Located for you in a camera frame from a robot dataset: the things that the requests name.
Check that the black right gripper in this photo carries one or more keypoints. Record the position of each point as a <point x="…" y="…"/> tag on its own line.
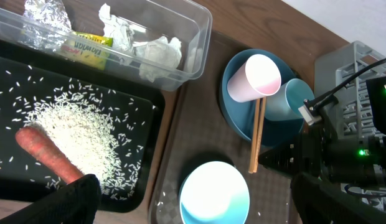
<point x="360" y="161"/>

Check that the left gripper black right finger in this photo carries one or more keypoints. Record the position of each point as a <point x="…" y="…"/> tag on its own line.
<point x="319" y="202"/>

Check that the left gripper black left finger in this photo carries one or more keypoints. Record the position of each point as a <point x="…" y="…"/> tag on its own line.
<point x="77" y="202"/>

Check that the pile of white rice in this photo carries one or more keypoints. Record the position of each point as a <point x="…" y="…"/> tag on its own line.
<point x="101" y="131"/>

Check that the orange carrot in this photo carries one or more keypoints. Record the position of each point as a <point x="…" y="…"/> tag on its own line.
<point x="39" y="146"/>

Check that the white napkin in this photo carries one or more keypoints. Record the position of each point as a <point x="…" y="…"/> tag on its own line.
<point x="161" y="51"/>

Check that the white tissue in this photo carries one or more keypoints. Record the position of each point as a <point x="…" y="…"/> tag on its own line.
<point x="116" y="28"/>

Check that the foil snack wrapper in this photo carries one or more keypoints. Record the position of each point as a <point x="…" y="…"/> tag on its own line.
<point x="76" y="46"/>

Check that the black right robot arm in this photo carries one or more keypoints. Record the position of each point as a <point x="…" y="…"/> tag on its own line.
<point x="355" y="160"/>

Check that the black waste tray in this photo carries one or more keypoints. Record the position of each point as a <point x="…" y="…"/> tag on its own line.
<point x="17" y="189"/>

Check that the grey dishwasher rack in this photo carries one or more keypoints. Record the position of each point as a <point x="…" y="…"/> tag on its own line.
<point x="343" y="74"/>

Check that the light blue cup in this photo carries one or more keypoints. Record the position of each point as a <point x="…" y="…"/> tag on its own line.
<point x="285" y="104"/>

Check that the dark blue plate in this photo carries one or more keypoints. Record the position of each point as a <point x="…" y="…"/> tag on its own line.
<point x="240" y="116"/>

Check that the pink cup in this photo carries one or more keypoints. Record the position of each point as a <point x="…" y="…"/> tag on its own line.
<point x="257" y="78"/>

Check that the brown plastic tray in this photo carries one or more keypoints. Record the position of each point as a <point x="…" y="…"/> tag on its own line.
<point x="199" y="134"/>

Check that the clear plastic bin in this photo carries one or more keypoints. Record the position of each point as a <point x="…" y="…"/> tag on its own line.
<point x="190" y="22"/>

